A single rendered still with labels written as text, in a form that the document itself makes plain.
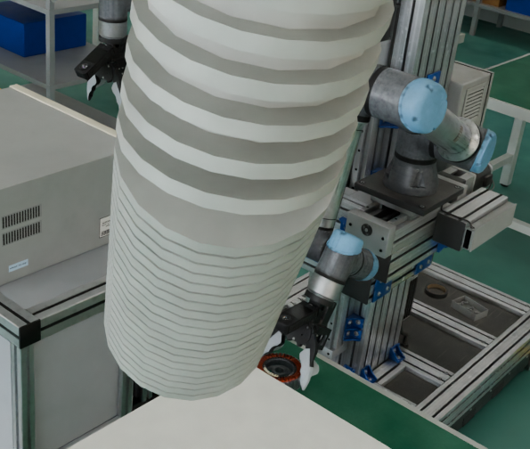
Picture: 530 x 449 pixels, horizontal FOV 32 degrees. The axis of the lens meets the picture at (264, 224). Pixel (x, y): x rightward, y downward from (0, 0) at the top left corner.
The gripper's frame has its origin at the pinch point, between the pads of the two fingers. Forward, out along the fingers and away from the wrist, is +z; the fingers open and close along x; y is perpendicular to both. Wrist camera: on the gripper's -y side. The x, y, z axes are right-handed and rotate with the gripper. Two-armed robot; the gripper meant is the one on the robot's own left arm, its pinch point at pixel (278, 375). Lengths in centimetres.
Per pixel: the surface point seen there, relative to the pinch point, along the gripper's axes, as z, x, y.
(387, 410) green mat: -2.2, -18.8, 19.5
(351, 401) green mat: -0.3, -11.2, 16.1
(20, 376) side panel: 13, 16, -58
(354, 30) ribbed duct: -49, -71, -135
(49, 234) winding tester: -11, 30, -53
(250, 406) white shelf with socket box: -8, -33, -62
